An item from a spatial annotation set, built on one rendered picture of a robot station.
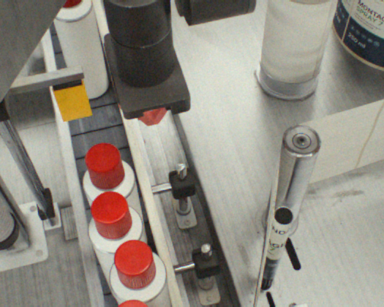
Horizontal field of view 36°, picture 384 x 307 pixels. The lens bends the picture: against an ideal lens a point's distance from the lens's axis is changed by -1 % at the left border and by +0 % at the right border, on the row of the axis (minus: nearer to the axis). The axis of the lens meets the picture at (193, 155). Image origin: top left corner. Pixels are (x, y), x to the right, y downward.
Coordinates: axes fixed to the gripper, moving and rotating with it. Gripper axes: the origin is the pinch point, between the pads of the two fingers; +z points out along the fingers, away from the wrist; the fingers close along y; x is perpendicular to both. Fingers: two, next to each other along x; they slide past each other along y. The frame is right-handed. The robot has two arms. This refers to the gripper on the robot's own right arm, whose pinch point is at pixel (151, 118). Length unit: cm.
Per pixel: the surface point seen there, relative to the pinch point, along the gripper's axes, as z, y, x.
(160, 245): 10.1, -10.5, 2.2
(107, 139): 13.5, 7.9, 5.5
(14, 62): -28.3, -14.2, 8.9
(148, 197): 10.1, -4.1, 2.1
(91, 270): 5.4, -13.4, 10.0
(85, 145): 13.5, 7.6, 8.5
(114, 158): -6.9, -8.3, 4.9
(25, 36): -28.8, -12.9, 8.0
